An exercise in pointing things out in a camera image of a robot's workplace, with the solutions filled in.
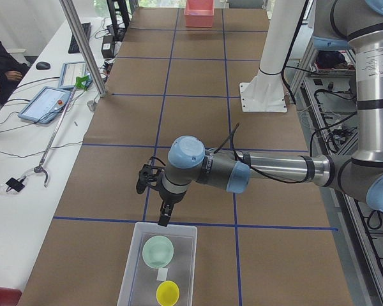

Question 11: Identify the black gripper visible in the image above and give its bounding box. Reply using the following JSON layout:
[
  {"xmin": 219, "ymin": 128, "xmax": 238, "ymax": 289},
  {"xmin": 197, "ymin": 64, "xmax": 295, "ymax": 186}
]
[{"xmin": 158, "ymin": 186, "xmax": 187, "ymax": 227}]

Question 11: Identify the mint green bowl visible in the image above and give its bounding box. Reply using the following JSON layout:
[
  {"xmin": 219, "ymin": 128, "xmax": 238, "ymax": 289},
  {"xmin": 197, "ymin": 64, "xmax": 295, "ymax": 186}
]
[{"xmin": 142, "ymin": 235, "xmax": 174, "ymax": 268}]

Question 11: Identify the yellow plastic cup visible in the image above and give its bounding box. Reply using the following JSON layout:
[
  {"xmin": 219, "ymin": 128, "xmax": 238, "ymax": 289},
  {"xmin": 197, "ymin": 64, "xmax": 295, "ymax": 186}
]
[{"xmin": 156, "ymin": 280, "xmax": 180, "ymax": 306}]

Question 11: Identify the translucent white plastic box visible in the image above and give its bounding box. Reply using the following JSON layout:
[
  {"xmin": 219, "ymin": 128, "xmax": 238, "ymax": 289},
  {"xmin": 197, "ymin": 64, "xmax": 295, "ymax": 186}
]
[{"xmin": 117, "ymin": 222, "xmax": 197, "ymax": 305}]

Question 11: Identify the small black power box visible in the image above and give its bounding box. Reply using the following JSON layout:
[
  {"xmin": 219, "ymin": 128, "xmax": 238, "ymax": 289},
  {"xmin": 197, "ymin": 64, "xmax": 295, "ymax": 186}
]
[{"xmin": 101, "ymin": 35, "xmax": 116, "ymax": 59}]

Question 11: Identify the white paper label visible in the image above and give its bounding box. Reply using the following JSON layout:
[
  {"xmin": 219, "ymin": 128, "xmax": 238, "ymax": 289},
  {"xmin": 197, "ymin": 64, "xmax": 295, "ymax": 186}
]
[{"xmin": 156, "ymin": 268, "xmax": 169, "ymax": 282}]

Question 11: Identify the small black adapter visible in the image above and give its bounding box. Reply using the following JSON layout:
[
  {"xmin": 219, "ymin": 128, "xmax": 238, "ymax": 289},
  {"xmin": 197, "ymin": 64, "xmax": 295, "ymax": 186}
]
[{"xmin": 6, "ymin": 177, "xmax": 25, "ymax": 192}]

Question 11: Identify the blue teach pendant near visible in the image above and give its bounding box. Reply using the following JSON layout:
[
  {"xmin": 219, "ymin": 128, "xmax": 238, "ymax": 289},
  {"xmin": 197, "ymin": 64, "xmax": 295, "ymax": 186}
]
[{"xmin": 18, "ymin": 86, "xmax": 71, "ymax": 124}]

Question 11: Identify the blue teach pendant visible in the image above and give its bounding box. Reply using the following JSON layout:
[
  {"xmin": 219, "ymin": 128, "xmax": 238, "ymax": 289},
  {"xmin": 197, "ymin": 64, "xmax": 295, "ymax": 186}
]
[
  {"xmin": 58, "ymin": 61, "xmax": 92, "ymax": 90},
  {"xmin": 18, "ymin": 86, "xmax": 71, "ymax": 124}
]

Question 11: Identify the blue teach pendant far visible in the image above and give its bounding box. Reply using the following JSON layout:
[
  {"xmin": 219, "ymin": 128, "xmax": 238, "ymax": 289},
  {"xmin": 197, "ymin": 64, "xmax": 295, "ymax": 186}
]
[{"xmin": 58, "ymin": 61, "xmax": 92, "ymax": 90}]

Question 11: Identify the black keyboard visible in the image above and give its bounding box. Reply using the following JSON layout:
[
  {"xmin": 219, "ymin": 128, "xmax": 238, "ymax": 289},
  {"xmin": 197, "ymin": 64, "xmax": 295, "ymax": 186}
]
[{"xmin": 68, "ymin": 22, "xmax": 93, "ymax": 54}]

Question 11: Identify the black computer mouse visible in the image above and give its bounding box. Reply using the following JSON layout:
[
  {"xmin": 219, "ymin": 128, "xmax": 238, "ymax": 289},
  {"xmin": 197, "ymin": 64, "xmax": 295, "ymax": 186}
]
[{"xmin": 35, "ymin": 61, "xmax": 51, "ymax": 70}]

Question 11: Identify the pink plastic tray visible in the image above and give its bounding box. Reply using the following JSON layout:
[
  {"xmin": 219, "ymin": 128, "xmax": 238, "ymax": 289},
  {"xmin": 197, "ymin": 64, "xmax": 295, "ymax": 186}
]
[{"xmin": 184, "ymin": 0, "xmax": 214, "ymax": 28}]

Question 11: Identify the seated person in black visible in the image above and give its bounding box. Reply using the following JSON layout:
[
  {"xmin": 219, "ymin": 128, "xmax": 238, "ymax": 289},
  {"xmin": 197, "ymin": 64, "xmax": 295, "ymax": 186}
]
[{"xmin": 0, "ymin": 41, "xmax": 29, "ymax": 105}]

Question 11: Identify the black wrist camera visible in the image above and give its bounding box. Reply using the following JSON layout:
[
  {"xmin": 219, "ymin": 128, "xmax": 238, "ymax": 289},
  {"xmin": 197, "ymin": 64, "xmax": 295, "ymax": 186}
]
[{"xmin": 135, "ymin": 156, "xmax": 166, "ymax": 194}]

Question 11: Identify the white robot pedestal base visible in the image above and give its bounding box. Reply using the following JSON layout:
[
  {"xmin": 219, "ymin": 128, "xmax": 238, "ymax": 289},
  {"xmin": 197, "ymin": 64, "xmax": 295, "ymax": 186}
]
[{"xmin": 239, "ymin": 0, "xmax": 308, "ymax": 113}]

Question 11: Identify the green handled reacher grabber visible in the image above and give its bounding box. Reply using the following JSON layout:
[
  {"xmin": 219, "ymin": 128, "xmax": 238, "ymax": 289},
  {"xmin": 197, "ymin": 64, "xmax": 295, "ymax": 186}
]
[{"xmin": 33, "ymin": 75, "xmax": 90, "ymax": 187}]

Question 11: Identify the aluminium frame post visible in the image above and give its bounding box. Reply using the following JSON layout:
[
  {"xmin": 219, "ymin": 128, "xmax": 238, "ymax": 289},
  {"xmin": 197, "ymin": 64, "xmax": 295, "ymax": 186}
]
[{"xmin": 59, "ymin": 0, "xmax": 107, "ymax": 98}]

